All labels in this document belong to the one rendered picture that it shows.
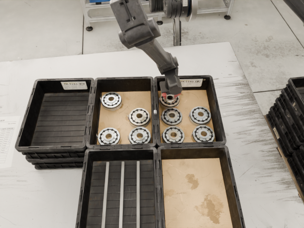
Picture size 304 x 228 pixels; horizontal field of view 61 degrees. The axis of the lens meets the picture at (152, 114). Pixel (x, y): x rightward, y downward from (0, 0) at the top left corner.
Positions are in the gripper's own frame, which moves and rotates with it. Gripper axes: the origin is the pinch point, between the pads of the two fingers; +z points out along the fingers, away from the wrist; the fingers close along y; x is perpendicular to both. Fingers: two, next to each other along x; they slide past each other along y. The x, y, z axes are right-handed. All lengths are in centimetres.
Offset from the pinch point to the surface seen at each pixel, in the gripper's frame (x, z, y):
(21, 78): 40, 16, -86
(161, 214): -57, -7, -14
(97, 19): 177, 76, -47
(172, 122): -14.6, 1.1, -1.3
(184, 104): -2.8, 4.2, 7.2
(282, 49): 113, 91, 149
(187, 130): -18.5, 4.0, 5.4
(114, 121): -8.0, 3.6, -29.4
